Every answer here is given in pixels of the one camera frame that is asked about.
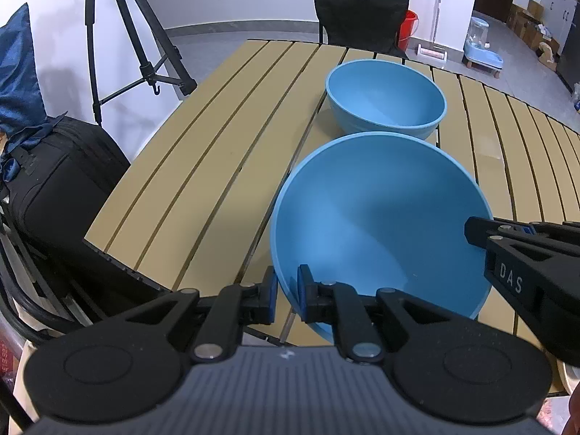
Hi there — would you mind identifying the red plastic bucket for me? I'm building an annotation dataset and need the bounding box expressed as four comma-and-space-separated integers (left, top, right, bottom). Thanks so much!
399, 10, 419, 41

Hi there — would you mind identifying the white cabinet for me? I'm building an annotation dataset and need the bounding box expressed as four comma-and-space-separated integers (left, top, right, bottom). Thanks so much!
541, 0, 577, 54

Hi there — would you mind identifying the medium blue bowl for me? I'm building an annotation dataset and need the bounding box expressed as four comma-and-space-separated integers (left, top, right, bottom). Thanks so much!
269, 133, 492, 318

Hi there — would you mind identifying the white flat mop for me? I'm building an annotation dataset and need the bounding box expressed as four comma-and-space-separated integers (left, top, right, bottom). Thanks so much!
416, 0, 448, 69

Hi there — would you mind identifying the blue pet water feeder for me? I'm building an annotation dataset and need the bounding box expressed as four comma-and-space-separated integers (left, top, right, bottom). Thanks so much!
463, 16, 503, 78

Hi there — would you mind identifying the large cream plate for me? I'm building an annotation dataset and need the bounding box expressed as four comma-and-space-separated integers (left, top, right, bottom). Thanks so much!
556, 359, 580, 395

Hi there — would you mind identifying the black folding chair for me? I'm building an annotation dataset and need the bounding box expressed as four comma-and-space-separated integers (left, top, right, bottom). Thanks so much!
314, 0, 409, 59

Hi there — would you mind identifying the black suitcase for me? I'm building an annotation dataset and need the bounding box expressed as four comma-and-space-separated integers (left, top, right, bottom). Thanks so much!
7, 116, 130, 254

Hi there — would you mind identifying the blue cloth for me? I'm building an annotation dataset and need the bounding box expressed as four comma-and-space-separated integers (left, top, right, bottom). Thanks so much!
1, 4, 62, 183

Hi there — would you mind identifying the right human hand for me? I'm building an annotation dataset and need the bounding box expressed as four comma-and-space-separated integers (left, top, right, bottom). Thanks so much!
562, 384, 580, 435

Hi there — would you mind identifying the large blue bowl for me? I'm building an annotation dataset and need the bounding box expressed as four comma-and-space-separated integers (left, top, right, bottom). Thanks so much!
326, 59, 447, 140

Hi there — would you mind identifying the black camera tripod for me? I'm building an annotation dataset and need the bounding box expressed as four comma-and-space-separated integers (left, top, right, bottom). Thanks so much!
84, 0, 198, 125

